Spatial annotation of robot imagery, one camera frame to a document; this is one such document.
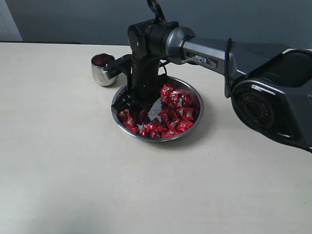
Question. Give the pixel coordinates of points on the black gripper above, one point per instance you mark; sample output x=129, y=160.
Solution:
x=142, y=86

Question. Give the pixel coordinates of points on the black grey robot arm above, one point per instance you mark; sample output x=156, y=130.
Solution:
x=269, y=85

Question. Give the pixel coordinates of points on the round steel plate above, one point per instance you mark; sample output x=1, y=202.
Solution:
x=165, y=113

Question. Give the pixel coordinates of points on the steel cup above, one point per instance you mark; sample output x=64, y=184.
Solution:
x=102, y=77

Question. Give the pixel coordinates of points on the red wrapped candy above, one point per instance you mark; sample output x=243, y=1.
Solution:
x=123, y=115
x=184, y=125
x=129, y=124
x=166, y=90
x=188, y=113

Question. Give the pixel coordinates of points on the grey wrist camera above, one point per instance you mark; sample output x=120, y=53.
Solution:
x=118, y=66

